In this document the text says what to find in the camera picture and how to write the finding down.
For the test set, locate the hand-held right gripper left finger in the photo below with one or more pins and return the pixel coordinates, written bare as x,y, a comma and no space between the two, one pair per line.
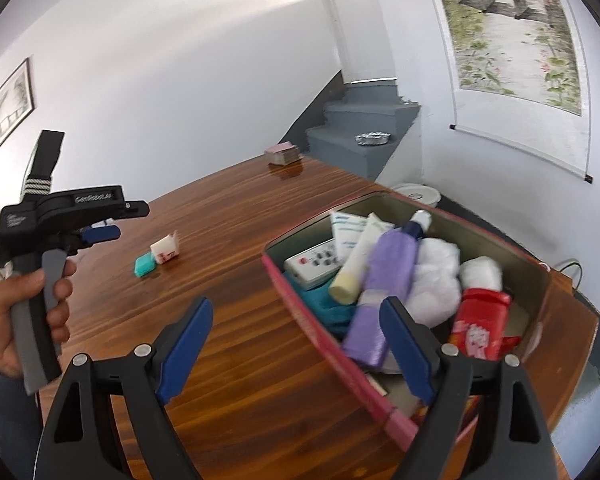
185,345

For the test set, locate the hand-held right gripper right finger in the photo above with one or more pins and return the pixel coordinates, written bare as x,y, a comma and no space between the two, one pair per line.
405,345

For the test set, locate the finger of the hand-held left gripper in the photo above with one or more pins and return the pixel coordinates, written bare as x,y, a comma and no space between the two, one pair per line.
135,207
102,234

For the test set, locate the purple garbage bag roll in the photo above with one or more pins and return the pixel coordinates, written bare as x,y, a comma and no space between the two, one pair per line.
385,280

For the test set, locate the red snack container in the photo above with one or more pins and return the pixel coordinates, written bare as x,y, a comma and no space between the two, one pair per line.
480,320

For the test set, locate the white cream tube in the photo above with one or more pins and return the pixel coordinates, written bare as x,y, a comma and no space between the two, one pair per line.
360,260

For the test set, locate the white remote control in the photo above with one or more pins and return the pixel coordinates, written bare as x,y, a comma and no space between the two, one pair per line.
312,262

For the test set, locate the white wipes pack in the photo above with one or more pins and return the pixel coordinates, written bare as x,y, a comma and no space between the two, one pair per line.
347,232

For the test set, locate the pink storage box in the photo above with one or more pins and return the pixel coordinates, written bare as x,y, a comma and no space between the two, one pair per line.
525,290

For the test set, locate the person's left forearm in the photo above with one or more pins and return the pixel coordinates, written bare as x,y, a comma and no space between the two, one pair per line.
5,420

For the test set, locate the wooden desktop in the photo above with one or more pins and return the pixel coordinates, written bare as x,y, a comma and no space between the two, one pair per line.
240,240

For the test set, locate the person's left hand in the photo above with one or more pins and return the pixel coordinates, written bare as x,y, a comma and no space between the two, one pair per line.
0,320

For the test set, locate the small white tissue packet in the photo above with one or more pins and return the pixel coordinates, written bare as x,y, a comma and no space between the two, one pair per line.
164,249

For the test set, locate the small teal box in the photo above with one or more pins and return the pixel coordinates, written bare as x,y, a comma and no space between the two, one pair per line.
144,265

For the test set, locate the teal cloth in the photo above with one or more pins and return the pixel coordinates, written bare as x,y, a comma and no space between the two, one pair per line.
325,305

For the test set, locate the white bucket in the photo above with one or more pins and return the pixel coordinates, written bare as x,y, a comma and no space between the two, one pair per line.
420,194

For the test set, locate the deck of cards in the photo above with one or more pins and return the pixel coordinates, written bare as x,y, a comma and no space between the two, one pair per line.
281,152

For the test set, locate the foil ashtray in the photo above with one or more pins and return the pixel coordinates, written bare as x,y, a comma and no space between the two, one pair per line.
372,138

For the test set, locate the grey staircase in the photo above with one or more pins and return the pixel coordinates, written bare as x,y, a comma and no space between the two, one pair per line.
350,110

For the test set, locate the landscape scroll painting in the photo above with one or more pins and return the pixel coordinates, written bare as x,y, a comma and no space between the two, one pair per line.
510,35

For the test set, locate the framed wall picture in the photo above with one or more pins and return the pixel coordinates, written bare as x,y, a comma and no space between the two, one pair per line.
5,110

